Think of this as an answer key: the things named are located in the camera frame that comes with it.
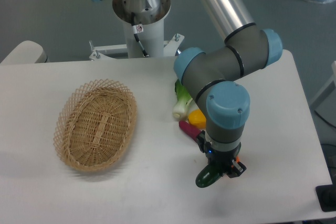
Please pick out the black device at edge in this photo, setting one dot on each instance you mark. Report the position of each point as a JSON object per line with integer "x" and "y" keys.
{"x": 326, "y": 197}

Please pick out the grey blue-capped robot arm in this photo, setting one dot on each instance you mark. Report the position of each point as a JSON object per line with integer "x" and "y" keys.
{"x": 211, "y": 78}

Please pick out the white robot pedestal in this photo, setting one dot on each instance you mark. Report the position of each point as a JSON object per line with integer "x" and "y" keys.
{"x": 143, "y": 29}

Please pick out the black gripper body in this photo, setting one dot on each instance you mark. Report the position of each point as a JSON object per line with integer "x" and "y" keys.
{"x": 219, "y": 154}

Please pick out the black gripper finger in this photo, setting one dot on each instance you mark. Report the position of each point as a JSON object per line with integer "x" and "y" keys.
{"x": 236, "y": 169}

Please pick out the woven wicker basket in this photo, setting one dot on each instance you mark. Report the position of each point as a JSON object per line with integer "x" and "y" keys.
{"x": 96, "y": 125}

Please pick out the white table leg frame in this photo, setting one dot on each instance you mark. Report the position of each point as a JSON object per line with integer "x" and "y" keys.
{"x": 322, "y": 94}

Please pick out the dark green cucumber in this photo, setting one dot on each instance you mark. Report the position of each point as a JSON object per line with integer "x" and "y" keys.
{"x": 208, "y": 176}

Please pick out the purple sweet potato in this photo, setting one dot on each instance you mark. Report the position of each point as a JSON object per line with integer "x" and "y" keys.
{"x": 190, "y": 130}

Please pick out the yellow bell pepper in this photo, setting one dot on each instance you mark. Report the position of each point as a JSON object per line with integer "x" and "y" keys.
{"x": 197, "y": 119}

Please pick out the white chair armrest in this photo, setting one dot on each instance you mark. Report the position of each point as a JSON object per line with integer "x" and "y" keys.
{"x": 26, "y": 52}

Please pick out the green bok choy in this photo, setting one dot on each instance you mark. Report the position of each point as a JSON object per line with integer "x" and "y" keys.
{"x": 184, "y": 102}

